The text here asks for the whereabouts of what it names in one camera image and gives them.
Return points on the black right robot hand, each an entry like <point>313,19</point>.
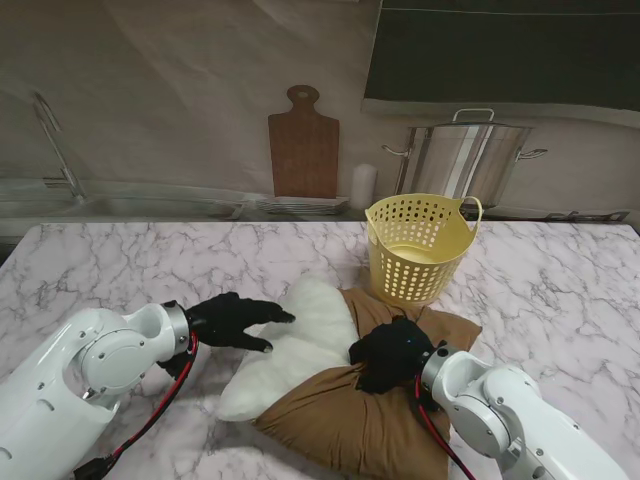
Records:
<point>395,350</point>

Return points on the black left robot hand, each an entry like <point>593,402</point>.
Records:
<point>225,320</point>

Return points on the white pillow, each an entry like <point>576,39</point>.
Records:
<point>300,340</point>

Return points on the brown pillowcase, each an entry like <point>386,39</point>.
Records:
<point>360,430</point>

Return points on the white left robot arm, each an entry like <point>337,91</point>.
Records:
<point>60,390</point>

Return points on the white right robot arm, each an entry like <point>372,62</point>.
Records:
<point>515,410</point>

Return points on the yellow perforated laundry basket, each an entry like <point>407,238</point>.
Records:
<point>450,245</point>

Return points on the steel kitchen sink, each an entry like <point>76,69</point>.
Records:
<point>160,206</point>

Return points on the stack of white plates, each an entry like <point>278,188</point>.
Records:
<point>305,205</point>

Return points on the white pillar candle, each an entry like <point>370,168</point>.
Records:
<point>364,187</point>

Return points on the brown wooden cutting board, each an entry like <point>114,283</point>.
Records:
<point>302,155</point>

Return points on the large steel stock pot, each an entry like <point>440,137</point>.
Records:
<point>465,160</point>

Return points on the black stove grate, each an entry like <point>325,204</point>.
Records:
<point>590,216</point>

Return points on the chrome kitchen faucet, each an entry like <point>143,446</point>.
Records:
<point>55,145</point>

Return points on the dark range hood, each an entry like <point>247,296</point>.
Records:
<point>500,55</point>

